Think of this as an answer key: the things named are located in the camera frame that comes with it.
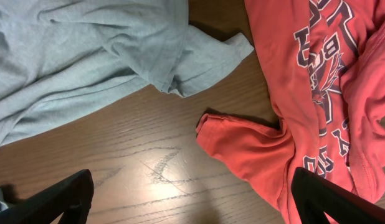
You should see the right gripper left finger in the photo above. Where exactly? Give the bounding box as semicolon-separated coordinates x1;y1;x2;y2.
0;169;94;224

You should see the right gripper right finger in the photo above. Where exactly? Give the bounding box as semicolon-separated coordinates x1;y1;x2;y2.
291;167;385;223

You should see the light blue t-shirt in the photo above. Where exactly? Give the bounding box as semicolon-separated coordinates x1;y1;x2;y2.
0;0;255;215

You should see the red printed t-shirt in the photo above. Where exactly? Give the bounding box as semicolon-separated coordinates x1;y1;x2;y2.
196;0;385;223

